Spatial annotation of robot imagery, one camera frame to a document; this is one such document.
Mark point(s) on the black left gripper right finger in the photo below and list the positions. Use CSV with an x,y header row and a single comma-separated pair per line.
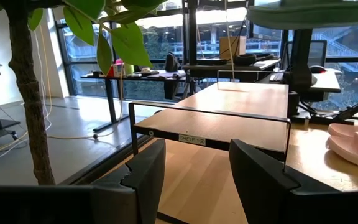
x,y
266,193

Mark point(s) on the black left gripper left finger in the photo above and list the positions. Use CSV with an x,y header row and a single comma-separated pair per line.
x,y
135,193

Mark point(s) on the pink slide sandal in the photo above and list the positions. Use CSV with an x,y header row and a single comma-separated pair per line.
x,y
353,149
353,126

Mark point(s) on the teal slide sandal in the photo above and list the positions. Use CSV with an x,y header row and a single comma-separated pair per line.
x,y
306,15

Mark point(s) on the black keyboard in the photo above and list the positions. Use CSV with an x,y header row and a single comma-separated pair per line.
x,y
277,77

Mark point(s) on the black office desk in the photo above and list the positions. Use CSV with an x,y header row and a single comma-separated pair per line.
x,y
154,76

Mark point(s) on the yellow-green cylinder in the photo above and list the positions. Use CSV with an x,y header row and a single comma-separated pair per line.
x,y
130,70

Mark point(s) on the white and red container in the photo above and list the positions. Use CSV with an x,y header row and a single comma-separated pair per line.
x,y
118,70

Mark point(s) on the white desk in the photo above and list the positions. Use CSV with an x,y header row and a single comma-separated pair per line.
x,y
326,82

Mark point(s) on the dark grey desk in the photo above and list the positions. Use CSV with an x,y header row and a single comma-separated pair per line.
x,y
216,70

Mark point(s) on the black computer mouse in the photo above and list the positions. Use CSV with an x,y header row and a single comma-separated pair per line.
x,y
317,68

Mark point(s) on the black headphones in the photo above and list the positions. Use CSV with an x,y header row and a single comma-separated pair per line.
x,y
247,59

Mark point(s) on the black bag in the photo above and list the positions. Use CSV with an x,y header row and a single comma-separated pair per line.
x,y
172,62

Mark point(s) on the potted green tree black pot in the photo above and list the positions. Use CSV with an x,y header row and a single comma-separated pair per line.
x,y
30,93

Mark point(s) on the cardboard box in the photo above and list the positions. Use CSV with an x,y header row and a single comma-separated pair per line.
x,y
238,46

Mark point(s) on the wooden shelf black metal frame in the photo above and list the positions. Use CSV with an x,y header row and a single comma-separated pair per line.
x,y
222,124

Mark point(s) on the black slanted frame strut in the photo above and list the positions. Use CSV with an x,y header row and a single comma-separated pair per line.
x,y
356,109

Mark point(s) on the black frame post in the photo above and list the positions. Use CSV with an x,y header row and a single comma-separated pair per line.
x,y
192,37

